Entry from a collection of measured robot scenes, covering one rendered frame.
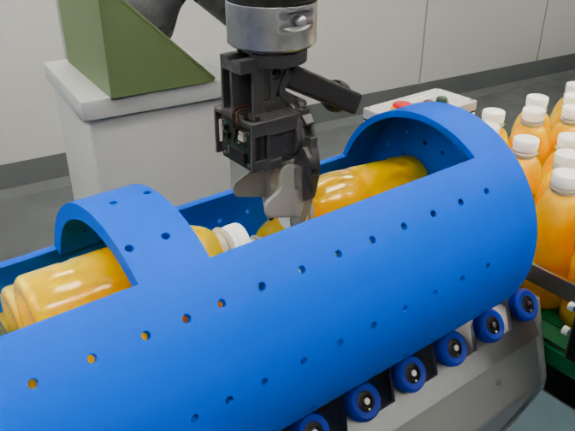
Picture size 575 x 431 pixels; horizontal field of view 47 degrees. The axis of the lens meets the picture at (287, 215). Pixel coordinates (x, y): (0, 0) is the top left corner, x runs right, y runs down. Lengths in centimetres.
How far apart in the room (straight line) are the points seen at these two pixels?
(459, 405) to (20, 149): 297
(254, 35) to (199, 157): 82
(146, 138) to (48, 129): 222
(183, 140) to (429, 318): 83
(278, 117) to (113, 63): 66
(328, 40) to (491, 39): 139
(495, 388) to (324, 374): 38
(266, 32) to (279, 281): 23
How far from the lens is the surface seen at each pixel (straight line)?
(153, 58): 130
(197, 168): 144
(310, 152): 69
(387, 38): 437
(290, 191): 71
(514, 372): 98
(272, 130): 66
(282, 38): 63
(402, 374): 79
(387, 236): 64
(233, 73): 66
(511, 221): 76
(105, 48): 127
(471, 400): 92
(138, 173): 139
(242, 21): 64
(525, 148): 109
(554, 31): 551
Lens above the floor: 150
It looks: 29 degrees down
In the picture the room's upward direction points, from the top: straight up
